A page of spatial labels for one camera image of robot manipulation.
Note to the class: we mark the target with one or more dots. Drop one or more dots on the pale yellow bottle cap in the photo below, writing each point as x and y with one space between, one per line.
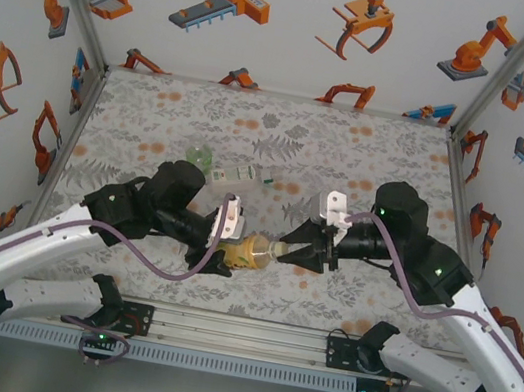
284 250

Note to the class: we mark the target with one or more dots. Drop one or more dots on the yellow tea plastic bottle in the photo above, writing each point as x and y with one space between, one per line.
251 255

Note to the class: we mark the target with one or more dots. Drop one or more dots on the small green clear bottle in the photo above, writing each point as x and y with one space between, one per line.
199 157

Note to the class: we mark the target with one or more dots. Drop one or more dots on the clear bottle white green label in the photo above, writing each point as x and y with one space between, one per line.
235 176

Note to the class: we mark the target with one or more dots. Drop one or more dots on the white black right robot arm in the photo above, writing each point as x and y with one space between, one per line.
494 348

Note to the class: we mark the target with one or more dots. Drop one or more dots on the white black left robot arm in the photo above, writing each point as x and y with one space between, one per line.
30 241

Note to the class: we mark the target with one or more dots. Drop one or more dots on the floral printed table mat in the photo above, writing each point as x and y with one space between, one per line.
325 298

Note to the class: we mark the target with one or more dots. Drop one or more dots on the aluminium side rail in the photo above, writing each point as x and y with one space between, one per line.
67 151
461 216

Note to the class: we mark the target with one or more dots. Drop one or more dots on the aluminium table edge rail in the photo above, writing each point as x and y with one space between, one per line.
237 336

